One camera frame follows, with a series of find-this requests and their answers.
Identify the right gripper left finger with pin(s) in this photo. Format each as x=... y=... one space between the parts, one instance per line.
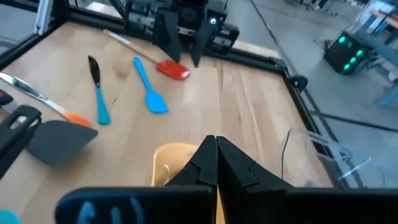
x=202 y=165

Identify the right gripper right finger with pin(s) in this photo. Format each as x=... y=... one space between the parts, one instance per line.
x=239 y=180

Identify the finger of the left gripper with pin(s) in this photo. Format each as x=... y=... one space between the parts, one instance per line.
x=169 y=37
x=202 y=43

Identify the red utensil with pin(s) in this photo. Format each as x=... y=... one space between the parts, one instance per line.
x=172 y=70

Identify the teal silicone spatula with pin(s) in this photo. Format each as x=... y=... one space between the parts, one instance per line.
x=152 y=96

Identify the clear plastic bin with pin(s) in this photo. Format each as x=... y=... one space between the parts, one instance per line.
x=311 y=161

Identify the thin black utensil teal tip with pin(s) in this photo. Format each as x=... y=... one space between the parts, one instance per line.
x=99 y=93

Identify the black solid turner red button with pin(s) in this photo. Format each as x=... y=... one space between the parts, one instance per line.
x=59 y=141

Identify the silver aluminium profile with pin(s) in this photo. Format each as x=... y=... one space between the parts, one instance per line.
x=43 y=15

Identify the black box green lights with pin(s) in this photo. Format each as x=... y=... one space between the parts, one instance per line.
x=345 y=54

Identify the teal plastic bin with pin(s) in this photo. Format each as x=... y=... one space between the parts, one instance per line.
x=7 y=217

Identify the black aluminium table frame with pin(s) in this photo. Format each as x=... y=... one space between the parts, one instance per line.
x=264 y=63

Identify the blue-grey metal furniture frame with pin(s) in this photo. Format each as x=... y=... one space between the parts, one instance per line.
x=379 y=46

